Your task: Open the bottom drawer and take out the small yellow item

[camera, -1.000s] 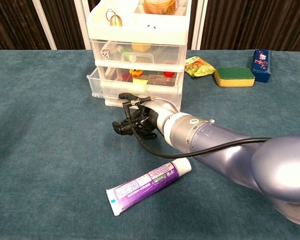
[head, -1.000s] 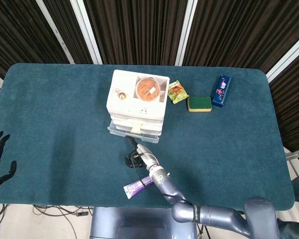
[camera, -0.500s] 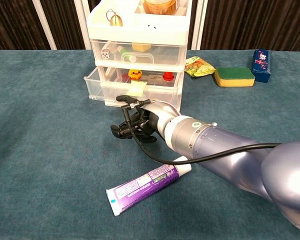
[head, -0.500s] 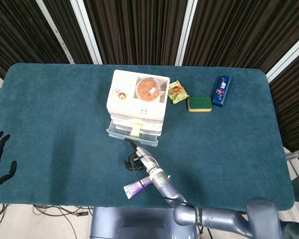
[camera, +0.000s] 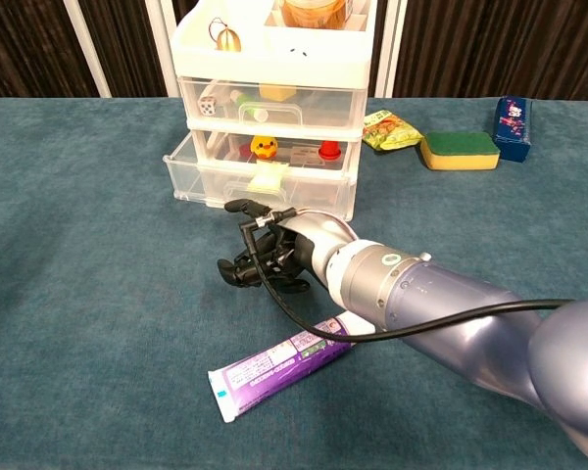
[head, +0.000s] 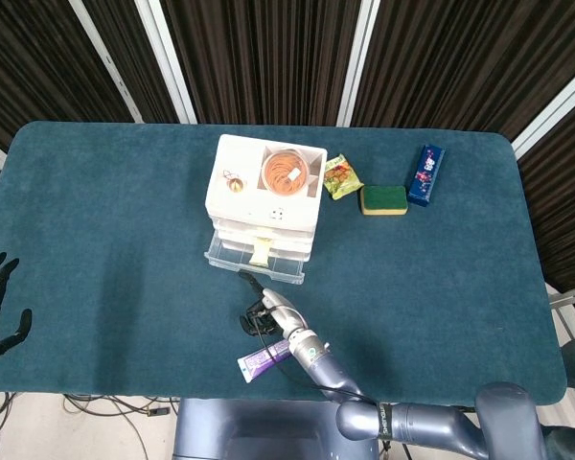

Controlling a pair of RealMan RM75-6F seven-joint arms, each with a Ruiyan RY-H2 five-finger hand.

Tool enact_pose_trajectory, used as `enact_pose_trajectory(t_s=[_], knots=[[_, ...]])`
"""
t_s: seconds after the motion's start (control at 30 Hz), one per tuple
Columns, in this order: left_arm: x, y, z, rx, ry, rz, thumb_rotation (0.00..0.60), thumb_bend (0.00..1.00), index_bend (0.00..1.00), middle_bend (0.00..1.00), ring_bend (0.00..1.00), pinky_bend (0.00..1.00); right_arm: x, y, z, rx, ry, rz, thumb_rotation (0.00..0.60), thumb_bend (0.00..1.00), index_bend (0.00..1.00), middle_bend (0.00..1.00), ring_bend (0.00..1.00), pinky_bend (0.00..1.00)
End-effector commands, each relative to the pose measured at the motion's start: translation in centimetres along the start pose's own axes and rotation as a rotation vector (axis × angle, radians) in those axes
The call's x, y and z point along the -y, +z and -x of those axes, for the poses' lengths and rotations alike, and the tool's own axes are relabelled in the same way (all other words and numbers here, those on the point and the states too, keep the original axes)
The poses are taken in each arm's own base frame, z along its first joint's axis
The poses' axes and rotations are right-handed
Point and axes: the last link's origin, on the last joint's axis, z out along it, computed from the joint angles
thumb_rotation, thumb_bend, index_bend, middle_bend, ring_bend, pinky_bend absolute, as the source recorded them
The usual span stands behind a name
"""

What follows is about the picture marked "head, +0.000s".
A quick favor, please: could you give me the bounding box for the white drawer organizer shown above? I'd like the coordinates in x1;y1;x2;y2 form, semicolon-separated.
203;133;328;263

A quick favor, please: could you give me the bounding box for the yellow small packet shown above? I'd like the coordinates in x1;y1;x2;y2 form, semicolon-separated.
248;238;273;266

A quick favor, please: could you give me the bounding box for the dark blue printed box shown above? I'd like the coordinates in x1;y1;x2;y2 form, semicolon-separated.
406;144;447;208

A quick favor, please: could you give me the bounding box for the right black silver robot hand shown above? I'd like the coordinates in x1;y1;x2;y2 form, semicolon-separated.
238;271;312;344

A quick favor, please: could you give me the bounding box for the green snack packet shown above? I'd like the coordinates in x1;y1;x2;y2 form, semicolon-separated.
322;154;365;200

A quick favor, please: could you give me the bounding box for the purple white toothpaste tube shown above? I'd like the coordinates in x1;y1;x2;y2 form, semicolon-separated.
236;337;293;383

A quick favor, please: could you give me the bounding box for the clear plastic drawer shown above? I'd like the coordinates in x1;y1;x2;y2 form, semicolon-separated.
208;215;317;231
203;231;307;287
213;227;315;253

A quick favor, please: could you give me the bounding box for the small gold bell charm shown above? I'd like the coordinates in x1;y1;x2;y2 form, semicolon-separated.
222;168;245;194

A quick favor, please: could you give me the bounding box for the white metal frame post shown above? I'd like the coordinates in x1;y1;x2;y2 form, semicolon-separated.
69;0;145;124
134;0;198;125
511;61;575;159
335;0;382;128

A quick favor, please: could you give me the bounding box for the tub of orange rubber bands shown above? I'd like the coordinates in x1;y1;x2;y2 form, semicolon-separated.
261;149;311;196

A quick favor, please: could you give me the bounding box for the blue-grey robot torso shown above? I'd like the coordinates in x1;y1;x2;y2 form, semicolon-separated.
172;398;380;460

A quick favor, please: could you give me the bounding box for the teal table cloth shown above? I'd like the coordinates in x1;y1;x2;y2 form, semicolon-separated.
0;120;567;407

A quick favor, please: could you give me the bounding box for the green yellow sponge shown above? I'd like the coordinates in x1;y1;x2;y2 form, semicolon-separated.
359;185;409;217

